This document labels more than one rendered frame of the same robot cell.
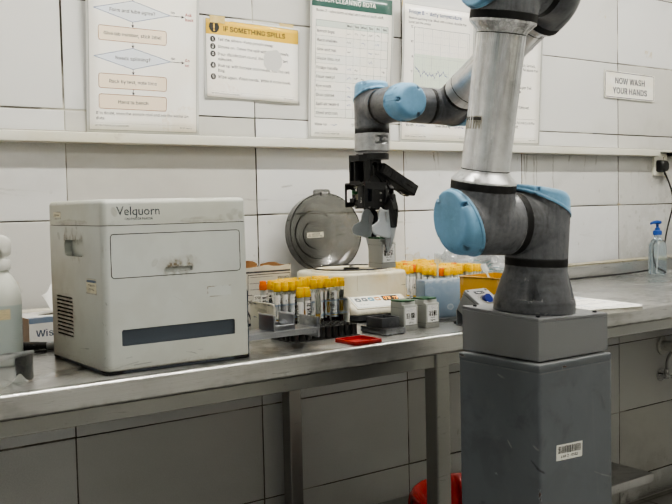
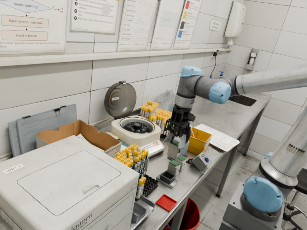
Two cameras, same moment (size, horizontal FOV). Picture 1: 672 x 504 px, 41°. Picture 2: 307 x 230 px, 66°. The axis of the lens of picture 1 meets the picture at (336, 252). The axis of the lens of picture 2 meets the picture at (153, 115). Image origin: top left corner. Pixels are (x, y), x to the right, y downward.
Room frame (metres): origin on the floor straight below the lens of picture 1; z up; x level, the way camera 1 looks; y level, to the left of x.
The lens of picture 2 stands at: (1.19, 0.38, 1.57)
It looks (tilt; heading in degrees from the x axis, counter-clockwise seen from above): 23 degrees down; 336
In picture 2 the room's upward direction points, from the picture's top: 11 degrees clockwise
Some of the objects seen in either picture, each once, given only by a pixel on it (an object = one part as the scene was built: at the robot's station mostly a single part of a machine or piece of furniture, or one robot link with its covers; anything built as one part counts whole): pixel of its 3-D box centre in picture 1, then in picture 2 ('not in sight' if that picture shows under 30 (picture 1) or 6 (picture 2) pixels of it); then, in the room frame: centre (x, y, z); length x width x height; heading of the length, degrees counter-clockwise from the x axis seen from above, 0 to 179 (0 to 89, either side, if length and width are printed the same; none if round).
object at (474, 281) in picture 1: (497, 295); (196, 141); (2.22, -0.40, 0.93); 0.13 x 0.13 x 0.10; 41
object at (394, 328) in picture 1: (382, 324); (167, 178); (1.96, -0.10, 0.89); 0.09 x 0.05 x 0.04; 36
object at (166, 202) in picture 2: (358, 340); (166, 202); (1.83, -0.04, 0.88); 0.07 x 0.07 x 0.01; 36
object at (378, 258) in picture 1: (381, 252); (174, 149); (1.96, -0.10, 1.05); 0.05 x 0.04 x 0.06; 36
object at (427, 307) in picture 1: (425, 311); (179, 163); (2.05, -0.20, 0.91); 0.05 x 0.04 x 0.07; 36
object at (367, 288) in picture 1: (355, 290); (137, 135); (2.29, -0.05, 0.94); 0.30 x 0.24 x 0.12; 27
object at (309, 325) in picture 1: (267, 327); (131, 217); (1.75, 0.14, 0.92); 0.21 x 0.07 x 0.05; 126
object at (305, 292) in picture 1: (314, 310); (140, 180); (1.92, 0.05, 0.93); 0.17 x 0.09 x 0.11; 126
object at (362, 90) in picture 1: (372, 107); (189, 81); (1.94, -0.08, 1.36); 0.09 x 0.08 x 0.11; 29
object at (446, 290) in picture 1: (438, 300); (179, 149); (2.14, -0.24, 0.92); 0.10 x 0.07 x 0.10; 118
